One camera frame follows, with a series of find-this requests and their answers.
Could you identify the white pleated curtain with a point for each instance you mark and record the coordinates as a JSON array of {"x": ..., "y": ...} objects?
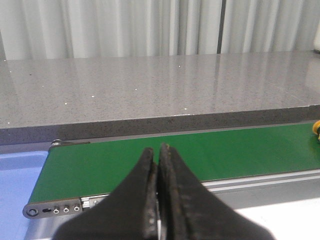
[{"x": 58, "y": 29}]

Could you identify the aluminium conveyor side rail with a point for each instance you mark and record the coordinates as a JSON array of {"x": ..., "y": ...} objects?
[{"x": 261, "y": 190}]

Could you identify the black conveyor end plate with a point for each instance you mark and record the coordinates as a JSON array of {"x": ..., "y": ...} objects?
[{"x": 52, "y": 208}]

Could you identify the blue plastic bin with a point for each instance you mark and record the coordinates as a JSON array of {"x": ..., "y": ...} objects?
[{"x": 18, "y": 175}]

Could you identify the yellow button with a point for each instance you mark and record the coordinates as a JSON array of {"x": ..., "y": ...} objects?
[{"x": 316, "y": 129}]

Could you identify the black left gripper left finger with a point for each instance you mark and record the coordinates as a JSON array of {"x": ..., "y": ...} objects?
[{"x": 128, "y": 213}]

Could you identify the green conveyor belt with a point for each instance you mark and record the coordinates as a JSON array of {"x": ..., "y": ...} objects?
[{"x": 86, "y": 169}]

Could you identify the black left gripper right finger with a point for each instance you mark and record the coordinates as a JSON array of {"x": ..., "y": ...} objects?
[{"x": 188, "y": 211}]

